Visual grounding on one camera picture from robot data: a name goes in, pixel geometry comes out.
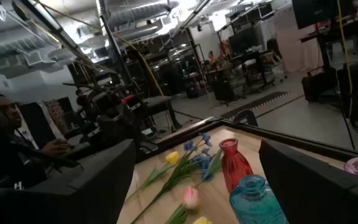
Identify blue artificial flower bunch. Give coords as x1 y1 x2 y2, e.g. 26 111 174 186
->
130 132 224 224

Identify black cable loop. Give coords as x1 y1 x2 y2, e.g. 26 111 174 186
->
233 109 259 127

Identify pale pink board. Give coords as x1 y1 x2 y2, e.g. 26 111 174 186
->
273 11 323 73

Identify black aluminium table frame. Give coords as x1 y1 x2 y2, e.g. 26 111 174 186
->
135 116 358 162

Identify red glass vase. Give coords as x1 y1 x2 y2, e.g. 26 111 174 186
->
218 138 254 194

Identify teal glass vase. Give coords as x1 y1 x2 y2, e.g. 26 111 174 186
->
229 174 288 224

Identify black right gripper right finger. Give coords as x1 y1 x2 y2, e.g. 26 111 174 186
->
259 139 358 224

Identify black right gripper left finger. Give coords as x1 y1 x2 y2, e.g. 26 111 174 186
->
0 139 136 224

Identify hanging cord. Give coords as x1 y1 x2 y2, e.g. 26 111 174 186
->
336 0 354 125

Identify person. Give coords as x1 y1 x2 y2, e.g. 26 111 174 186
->
0 93 73 190

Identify pink artificial tulip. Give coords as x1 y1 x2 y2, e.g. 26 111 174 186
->
164 185 201 224

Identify black monitor screen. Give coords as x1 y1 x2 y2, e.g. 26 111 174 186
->
291 0 354 30

